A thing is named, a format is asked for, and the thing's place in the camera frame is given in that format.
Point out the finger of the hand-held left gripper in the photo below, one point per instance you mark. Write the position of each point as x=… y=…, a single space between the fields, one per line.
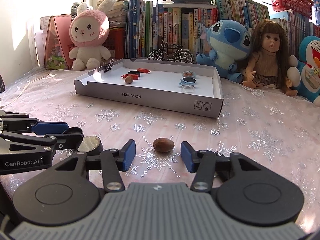
x=62 y=145
x=50 y=127

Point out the brown nut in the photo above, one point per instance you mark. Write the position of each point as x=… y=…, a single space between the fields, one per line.
x=129 y=79
x=163 y=145

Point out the row of leaning blue books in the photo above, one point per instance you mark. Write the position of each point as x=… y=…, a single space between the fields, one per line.
x=250 y=10

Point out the red plastic basket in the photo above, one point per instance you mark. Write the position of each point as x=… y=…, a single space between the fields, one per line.
x=290 y=2

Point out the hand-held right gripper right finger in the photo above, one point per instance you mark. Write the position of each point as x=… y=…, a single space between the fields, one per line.
x=186 y=155

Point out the shallow white cardboard box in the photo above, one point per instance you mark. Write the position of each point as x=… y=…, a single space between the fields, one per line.
x=160 y=80

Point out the miniature food plate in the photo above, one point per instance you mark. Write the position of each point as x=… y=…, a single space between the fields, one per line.
x=189 y=74

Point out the black round lid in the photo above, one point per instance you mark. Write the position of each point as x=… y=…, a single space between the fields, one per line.
x=73 y=132

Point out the flat light book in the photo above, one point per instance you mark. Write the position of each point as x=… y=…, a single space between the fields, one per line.
x=190 y=5

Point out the pink triangular house case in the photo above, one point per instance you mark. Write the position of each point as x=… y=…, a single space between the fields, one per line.
x=53 y=47

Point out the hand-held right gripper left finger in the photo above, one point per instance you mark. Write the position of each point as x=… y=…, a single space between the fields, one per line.
x=128 y=155

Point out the thin black stick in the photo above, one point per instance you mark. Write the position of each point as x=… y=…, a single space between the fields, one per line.
x=267 y=3

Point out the pink bunny plush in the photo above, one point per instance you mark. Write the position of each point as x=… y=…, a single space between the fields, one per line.
x=87 y=30

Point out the stack of grey books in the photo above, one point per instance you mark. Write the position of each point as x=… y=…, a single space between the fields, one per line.
x=115 y=7

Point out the blue hair clip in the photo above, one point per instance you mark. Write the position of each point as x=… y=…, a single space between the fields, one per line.
x=182 y=82

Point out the black round disc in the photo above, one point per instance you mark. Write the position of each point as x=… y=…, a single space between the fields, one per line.
x=134 y=73

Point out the black binder clip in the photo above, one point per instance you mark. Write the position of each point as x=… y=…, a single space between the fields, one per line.
x=108 y=66

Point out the red plastic crate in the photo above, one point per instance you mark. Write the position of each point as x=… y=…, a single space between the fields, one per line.
x=115 y=42

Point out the long-haired baby doll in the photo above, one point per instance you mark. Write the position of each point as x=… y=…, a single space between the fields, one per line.
x=270 y=55

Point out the blue alien plush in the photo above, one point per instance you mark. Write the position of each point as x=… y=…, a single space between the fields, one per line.
x=225 y=45

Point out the blue robot cat plush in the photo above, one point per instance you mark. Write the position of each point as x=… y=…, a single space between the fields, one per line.
x=307 y=80

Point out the white grid rack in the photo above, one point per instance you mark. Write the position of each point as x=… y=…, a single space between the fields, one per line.
x=46 y=21

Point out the blue printed bag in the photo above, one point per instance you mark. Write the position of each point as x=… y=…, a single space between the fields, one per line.
x=315 y=10

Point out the black model bicycle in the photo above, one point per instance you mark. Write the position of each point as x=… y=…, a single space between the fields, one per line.
x=182 y=55

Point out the dark object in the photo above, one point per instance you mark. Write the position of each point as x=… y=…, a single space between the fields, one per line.
x=2 y=83

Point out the clear plastic dome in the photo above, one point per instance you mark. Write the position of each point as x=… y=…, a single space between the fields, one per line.
x=188 y=89

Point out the red crayon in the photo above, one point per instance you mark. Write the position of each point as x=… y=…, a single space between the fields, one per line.
x=136 y=77
x=143 y=70

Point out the row of upright colourful books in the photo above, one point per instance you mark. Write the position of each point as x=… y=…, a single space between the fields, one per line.
x=175 y=30

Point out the pink snowflake tablecloth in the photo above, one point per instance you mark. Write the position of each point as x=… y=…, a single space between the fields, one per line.
x=250 y=130

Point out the grey folded cloth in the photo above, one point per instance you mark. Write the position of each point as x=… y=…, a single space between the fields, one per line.
x=75 y=8

